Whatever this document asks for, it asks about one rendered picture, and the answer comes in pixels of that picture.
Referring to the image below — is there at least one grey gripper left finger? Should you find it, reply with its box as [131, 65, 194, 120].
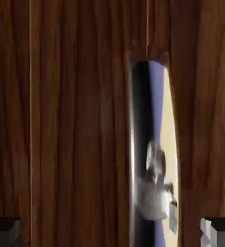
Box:
[0, 216, 24, 247]

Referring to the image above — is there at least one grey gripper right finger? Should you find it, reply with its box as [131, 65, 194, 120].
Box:
[200, 216, 225, 247]

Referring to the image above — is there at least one dark wood cabinet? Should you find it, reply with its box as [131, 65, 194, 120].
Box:
[0, 0, 31, 247]

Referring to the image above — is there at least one dark wood drawer front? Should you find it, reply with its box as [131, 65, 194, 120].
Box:
[147, 0, 225, 247]
[30, 0, 148, 247]

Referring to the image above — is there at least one curved shiny metal handle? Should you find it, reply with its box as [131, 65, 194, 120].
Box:
[127, 45, 183, 247]

